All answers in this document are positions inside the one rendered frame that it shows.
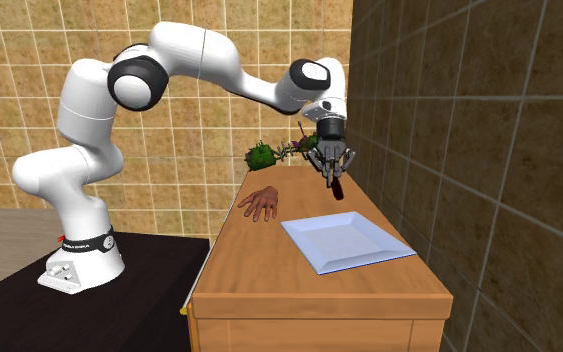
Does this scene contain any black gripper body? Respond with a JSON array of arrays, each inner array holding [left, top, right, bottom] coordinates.
[[316, 117, 348, 153]]

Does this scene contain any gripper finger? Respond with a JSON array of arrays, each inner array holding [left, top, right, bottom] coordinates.
[[307, 144, 335, 189], [333, 144, 358, 181]]

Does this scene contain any purple flower sprig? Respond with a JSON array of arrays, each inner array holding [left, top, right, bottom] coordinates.
[[275, 121, 321, 163]]

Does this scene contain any dark red small bottle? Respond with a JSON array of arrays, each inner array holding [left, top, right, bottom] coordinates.
[[330, 177, 346, 202]]

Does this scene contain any green leafy plant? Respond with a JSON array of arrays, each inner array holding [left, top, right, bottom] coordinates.
[[244, 140, 279, 172]]

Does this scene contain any flesh-coloured hand figure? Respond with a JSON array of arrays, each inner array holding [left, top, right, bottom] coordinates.
[[237, 185, 280, 223]]

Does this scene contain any white square plate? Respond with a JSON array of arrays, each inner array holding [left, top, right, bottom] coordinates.
[[279, 210, 418, 277]]

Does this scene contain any wooden chest of drawers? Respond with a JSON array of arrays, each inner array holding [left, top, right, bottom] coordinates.
[[185, 164, 454, 352]]

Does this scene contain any black robot stand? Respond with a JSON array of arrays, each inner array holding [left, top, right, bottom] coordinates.
[[0, 231, 212, 352]]

